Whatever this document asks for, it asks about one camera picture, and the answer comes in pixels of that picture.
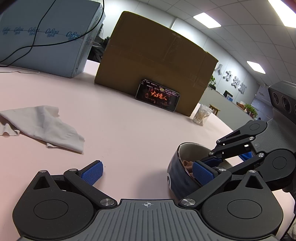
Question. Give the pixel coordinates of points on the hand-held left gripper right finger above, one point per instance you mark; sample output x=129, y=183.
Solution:
x=202, y=173

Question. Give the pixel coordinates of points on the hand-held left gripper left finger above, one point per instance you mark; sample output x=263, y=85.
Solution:
x=94, y=172

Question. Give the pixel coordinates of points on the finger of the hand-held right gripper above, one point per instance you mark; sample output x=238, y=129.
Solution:
x=249, y=162
x=231, y=144

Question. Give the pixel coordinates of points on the blue microfibre cloth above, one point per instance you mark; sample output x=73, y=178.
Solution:
x=245, y=155

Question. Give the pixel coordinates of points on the pinkish scrap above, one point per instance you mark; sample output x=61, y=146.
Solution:
x=187, y=165

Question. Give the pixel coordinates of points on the dark blue ceramic bowl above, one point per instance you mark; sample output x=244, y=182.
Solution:
x=178, y=178

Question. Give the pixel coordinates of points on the grey reception counter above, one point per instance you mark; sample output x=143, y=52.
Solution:
x=227, y=110

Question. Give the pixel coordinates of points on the low potted green plant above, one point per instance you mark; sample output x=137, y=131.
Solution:
x=251, y=110

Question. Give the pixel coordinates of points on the wooden stool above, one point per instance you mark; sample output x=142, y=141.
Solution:
x=215, y=107

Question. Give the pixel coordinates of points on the clear cotton swab jar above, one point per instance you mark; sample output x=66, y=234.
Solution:
x=202, y=114

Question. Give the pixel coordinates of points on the computer monitor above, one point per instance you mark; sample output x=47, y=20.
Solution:
x=229, y=96

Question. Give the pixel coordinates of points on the tall potted green plant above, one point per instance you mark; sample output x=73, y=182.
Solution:
x=212, y=82

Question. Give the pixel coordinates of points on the white cloth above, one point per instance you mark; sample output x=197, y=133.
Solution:
x=46, y=127

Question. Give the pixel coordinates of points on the rectangular ceiling light panel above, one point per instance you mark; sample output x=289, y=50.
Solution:
x=207, y=20
x=284, y=10
x=256, y=67

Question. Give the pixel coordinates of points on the black smartphone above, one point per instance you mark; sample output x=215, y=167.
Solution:
x=157, y=95

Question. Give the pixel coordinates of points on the brown cardboard box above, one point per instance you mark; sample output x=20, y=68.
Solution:
x=150, y=58

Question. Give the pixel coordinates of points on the plastic-wrapped pale blue box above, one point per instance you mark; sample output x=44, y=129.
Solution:
x=46, y=55

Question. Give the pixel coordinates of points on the silver wall lettering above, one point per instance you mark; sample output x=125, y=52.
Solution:
x=231, y=77

